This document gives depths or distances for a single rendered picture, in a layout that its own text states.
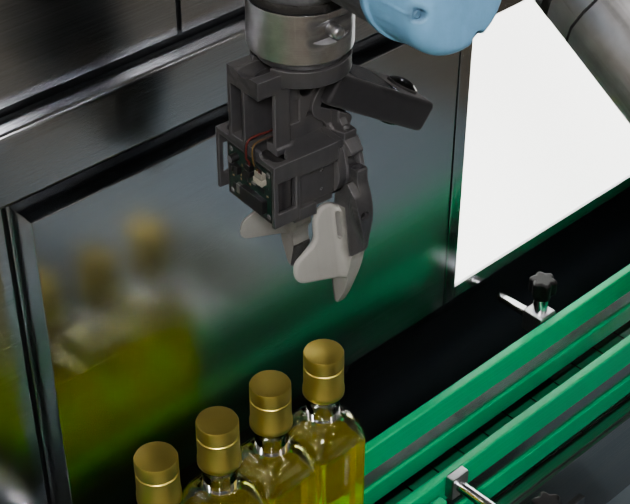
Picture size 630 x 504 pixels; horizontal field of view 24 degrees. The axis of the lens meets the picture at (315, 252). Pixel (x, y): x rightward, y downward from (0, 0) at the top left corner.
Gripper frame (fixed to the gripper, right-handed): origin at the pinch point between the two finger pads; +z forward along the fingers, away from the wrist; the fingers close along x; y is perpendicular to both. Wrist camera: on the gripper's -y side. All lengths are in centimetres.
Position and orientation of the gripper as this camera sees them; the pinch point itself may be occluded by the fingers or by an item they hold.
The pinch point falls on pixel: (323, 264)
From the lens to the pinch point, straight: 113.8
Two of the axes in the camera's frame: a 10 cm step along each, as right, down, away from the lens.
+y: -7.9, 3.7, -4.9
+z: 0.0, 8.0, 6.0
